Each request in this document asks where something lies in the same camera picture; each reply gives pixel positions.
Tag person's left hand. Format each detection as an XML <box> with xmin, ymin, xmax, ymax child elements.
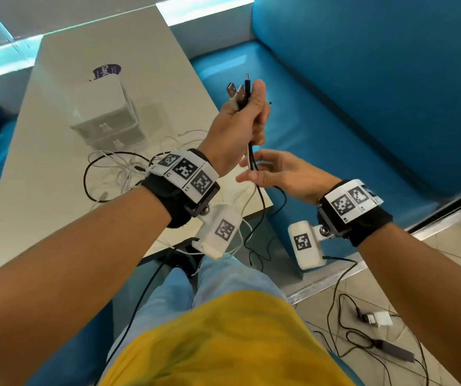
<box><xmin>198</xmin><ymin>79</ymin><xmax>271</xmax><ymax>177</ymax></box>

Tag white box with drawers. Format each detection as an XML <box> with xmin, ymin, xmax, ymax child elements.
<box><xmin>69</xmin><ymin>74</ymin><xmax>149</xmax><ymax>153</ymax></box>

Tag black marker-tagged wristband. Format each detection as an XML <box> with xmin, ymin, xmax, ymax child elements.
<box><xmin>317</xmin><ymin>179</ymin><xmax>394</xmax><ymax>248</ymax></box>
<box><xmin>141</xmin><ymin>148</ymin><xmax>221</xmax><ymax>229</ymax></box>

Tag person's blue jeans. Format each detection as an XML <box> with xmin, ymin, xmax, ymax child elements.
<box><xmin>101</xmin><ymin>255</ymin><xmax>287</xmax><ymax>370</ymax></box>

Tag person's right hand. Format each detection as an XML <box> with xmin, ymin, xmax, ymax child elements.
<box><xmin>235</xmin><ymin>148</ymin><xmax>342</xmax><ymax>205</ymax></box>

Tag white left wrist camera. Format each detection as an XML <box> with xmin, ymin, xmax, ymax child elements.
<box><xmin>191</xmin><ymin>204</ymin><xmax>244</xmax><ymax>261</ymax></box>

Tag blue stool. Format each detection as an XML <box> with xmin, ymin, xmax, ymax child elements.
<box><xmin>329</xmin><ymin>351</ymin><xmax>366</xmax><ymax>386</ymax></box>

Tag round purple sticker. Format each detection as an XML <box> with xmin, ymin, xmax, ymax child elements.
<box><xmin>92</xmin><ymin>64</ymin><xmax>123</xmax><ymax>81</ymax></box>

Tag person's right forearm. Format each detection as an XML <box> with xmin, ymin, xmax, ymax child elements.
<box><xmin>357</xmin><ymin>222</ymin><xmax>461</xmax><ymax>386</ymax></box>

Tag person's yellow shirt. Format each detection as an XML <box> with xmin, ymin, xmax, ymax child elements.
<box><xmin>100</xmin><ymin>290</ymin><xmax>356</xmax><ymax>386</ymax></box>

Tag black camera cord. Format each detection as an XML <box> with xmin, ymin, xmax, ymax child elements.
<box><xmin>322</xmin><ymin>255</ymin><xmax>360</xmax><ymax>354</ymax></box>
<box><xmin>93</xmin><ymin>247</ymin><xmax>179</xmax><ymax>386</ymax></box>

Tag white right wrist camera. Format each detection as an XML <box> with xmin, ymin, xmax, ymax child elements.
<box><xmin>287</xmin><ymin>220</ymin><xmax>334</xmax><ymax>271</ymax></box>

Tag tangled black floor cables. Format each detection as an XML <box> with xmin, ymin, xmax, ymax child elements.
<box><xmin>305</xmin><ymin>293</ymin><xmax>431</xmax><ymax>386</ymax></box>

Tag white table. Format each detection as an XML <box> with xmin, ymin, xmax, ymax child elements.
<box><xmin>0</xmin><ymin>5</ymin><xmax>273</xmax><ymax>284</ymax></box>

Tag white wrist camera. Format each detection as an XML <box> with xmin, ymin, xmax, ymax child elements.
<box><xmin>191</xmin><ymin>204</ymin><xmax>244</xmax><ymax>261</ymax></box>
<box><xmin>287</xmin><ymin>220</ymin><xmax>334</xmax><ymax>271</ymax></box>

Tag black marker-tagged left wristband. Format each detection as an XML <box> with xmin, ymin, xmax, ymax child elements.
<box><xmin>141</xmin><ymin>148</ymin><xmax>221</xmax><ymax>229</ymax></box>

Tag black left camera cord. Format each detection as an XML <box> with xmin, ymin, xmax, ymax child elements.
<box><xmin>93</xmin><ymin>247</ymin><xmax>179</xmax><ymax>386</ymax></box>

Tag black right camera cord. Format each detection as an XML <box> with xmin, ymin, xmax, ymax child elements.
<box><xmin>322</xmin><ymin>255</ymin><xmax>360</xmax><ymax>354</ymax></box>

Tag white plug adapter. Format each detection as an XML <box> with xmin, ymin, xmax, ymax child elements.
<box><xmin>365</xmin><ymin>311</ymin><xmax>394</xmax><ymax>327</ymax></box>

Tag black marker-tagged right wristband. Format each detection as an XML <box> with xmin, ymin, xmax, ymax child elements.
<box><xmin>317</xmin><ymin>179</ymin><xmax>394</xmax><ymax>248</ymax></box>

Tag black rectangular hub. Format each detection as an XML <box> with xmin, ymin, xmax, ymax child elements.
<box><xmin>373</xmin><ymin>339</ymin><xmax>416</xmax><ymax>363</ymax></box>

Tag person's left forearm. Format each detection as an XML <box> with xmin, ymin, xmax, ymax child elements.
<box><xmin>0</xmin><ymin>187</ymin><xmax>173</xmax><ymax>386</ymax></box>

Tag tangle of white cables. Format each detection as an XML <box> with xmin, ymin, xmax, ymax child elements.
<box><xmin>82</xmin><ymin>129</ymin><xmax>257</xmax><ymax>258</ymax></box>

